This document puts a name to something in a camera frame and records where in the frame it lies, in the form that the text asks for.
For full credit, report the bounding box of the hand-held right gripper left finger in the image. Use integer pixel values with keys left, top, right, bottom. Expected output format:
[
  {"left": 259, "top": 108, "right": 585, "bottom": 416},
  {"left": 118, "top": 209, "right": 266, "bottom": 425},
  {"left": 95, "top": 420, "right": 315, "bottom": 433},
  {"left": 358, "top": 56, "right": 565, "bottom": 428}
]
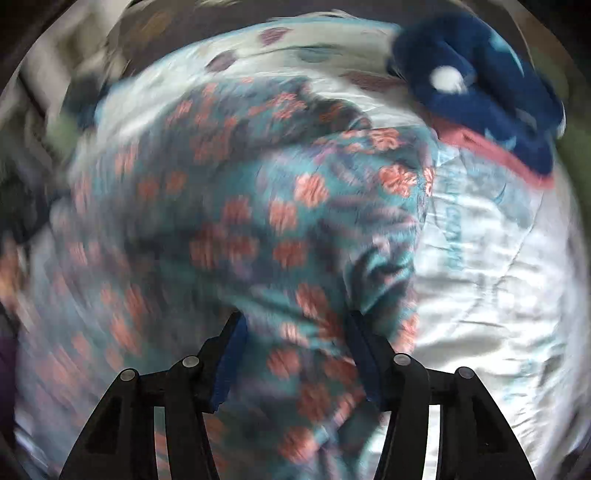
[{"left": 60, "top": 310, "right": 249, "bottom": 480}]

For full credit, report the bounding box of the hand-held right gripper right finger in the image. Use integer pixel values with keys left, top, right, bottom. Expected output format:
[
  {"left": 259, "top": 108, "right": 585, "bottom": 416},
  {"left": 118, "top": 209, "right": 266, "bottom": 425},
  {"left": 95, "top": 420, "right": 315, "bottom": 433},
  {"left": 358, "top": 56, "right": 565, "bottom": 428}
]
[{"left": 346, "top": 310, "right": 536, "bottom": 480}]

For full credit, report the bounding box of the teal floral print garment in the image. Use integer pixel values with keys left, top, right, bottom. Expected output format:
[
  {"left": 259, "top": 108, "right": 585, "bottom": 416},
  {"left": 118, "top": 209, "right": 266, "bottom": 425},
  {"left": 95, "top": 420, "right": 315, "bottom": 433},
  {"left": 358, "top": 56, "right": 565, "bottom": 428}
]
[{"left": 14, "top": 76, "right": 437, "bottom": 480}]

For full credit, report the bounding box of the person's left forearm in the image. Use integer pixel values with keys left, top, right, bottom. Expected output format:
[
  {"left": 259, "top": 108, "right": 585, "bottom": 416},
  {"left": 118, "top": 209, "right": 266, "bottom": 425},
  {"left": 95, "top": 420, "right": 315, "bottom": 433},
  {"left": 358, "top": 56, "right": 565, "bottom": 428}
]
[{"left": 0, "top": 335, "right": 20, "bottom": 437}]

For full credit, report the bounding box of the white printed blanket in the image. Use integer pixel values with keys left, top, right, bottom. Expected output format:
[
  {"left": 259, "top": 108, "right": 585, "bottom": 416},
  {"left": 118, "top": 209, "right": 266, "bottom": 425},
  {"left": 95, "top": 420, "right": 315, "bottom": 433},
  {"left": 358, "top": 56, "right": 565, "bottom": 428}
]
[{"left": 14, "top": 14, "right": 583, "bottom": 480}]

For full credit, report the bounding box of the pink folded garment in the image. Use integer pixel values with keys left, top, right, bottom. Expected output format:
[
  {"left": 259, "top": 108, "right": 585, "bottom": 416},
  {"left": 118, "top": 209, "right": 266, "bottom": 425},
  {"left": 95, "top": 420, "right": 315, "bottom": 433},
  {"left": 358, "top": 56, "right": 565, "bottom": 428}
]
[{"left": 436, "top": 117, "right": 556, "bottom": 190}]

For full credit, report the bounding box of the dark blue starred fleece garment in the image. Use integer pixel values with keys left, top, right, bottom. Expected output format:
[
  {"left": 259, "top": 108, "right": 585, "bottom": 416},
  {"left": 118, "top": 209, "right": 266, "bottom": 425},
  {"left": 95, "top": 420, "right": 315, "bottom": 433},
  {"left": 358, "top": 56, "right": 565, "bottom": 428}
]
[{"left": 390, "top": 14, "right": 567, "bottom": 177}]

